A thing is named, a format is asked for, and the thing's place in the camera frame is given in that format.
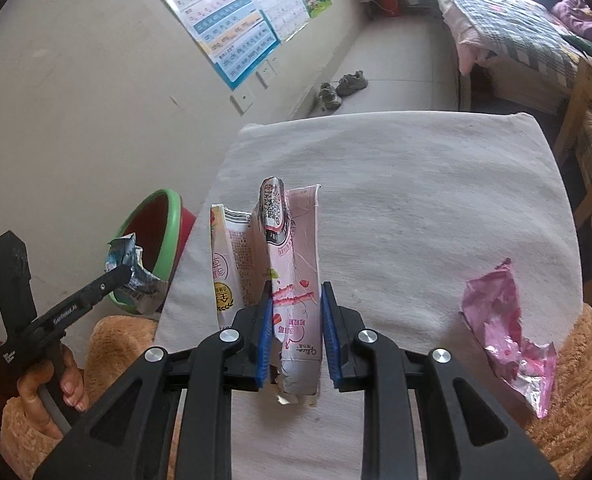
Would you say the green red trash bin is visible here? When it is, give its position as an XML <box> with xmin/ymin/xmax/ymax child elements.
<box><xmin>115</xmin><ymin>188</ymin><xmax>195</xmax><ymax>289</ymax></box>

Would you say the wooden chair frame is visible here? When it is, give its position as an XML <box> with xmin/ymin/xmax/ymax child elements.
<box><xmin>553</xmin><ymin>56</ymin><xmax>592</xmax><ymax>306</ymax></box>

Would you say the orange plush blanket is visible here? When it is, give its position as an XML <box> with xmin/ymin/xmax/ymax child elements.
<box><xmin>0</xmin><ymin>306</ymin><xmax>592</xmax><ymax>479</ymax></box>

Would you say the person's left hand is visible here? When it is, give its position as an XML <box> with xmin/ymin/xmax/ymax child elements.
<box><xmin>16</xmin><ymin>344</ymin><xmax>89</xmax><ymax>439</ymax></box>

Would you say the bed with plaid quilt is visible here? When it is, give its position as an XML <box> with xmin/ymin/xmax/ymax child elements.
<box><xmin>436</xmin><ymin>0</ymin><xmax>592</xmax><ymax>114</ymax></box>

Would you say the white towel cloth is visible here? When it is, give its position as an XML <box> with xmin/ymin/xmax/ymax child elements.
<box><xmin>155</xmin><ymin>111</ymin><xmax>582</xmax><ymax>479</ymax></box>

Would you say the silver blue wrapper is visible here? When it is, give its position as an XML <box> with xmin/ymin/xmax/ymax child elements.
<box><xmin>105</xmin><ymin>233</ymin><xmax>168</xmax><ymax>315</ymax></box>

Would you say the blue educational wall poster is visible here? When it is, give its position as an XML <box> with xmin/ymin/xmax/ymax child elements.
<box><xmin>162</xmin><ymin>0</ymin><xmax>280</xmax><ymax>90</ymax></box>

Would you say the pink white milk carton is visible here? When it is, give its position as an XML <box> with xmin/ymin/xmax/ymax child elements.
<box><xmin>210</xmin><ymin>177</ymin><xmax>322</xmax><ymax>404</ymax></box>

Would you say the white wall socket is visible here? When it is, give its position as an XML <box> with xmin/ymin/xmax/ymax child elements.
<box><xmin>230</xmin><ymin>84</ymin><xmax>256</xmax><ymax>115</ymax></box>

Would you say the pink foil wrapper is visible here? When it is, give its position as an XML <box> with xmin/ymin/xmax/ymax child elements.
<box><xmin>461</xmin><ymin>258</ymin><xmax>558</xmax><ymax>419</ymax></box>

